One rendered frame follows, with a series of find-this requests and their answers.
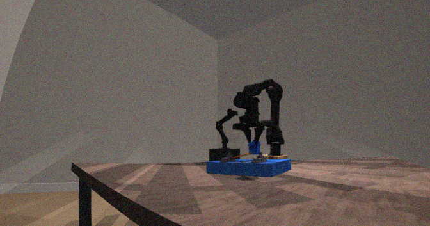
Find blue micro servo with orange cable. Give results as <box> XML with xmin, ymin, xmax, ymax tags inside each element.
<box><xmin>244</xmin><ymin>138</ymin><xmax>261</xmax><ymax>155</ymax></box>

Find blue flat plate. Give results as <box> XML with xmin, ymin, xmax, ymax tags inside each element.
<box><xmin>206</xmin><ymin>152</ymin><xmax>291</xmax><ymax>177</ymax></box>

